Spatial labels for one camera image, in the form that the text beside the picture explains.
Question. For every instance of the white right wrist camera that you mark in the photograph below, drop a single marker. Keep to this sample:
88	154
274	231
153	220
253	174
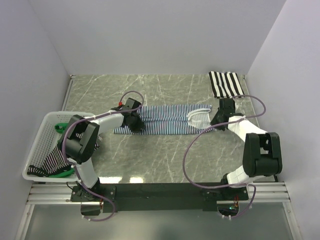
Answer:
238	104

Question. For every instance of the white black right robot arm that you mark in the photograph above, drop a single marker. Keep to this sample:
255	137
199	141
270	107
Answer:
262	156

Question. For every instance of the green garment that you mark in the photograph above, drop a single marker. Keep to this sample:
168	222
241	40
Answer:
68	170

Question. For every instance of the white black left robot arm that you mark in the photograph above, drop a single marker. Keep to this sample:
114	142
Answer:
79	139

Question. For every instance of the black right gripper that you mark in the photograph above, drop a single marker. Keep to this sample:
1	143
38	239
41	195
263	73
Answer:
214	121

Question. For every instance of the dark striped tank top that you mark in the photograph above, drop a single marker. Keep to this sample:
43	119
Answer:
46	160

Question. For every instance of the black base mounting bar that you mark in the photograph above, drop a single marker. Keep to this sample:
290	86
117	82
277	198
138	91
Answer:
154	197

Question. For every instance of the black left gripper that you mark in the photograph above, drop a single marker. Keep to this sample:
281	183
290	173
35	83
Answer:
140	124

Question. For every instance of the white plastic laundry basket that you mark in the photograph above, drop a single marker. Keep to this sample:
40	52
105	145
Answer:
47	130

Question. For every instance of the blue white striped tank top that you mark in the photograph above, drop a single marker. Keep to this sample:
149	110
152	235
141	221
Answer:
177	119

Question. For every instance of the folded black white tank top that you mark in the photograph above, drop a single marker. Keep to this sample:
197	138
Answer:
225	84

